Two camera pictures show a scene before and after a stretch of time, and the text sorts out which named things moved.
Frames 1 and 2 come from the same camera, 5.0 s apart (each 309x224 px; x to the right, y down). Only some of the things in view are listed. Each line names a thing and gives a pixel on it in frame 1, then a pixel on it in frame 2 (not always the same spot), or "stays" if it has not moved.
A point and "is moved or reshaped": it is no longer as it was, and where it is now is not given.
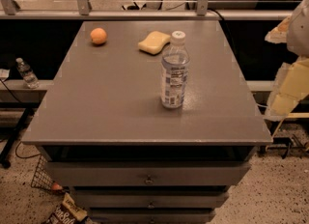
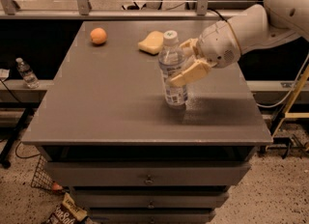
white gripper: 299,30 to 217,44
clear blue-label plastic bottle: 174,71 is moved or reshaped
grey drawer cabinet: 124,155 stays
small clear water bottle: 27,72 stays
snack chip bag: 69,211 stays
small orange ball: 56,186 stays
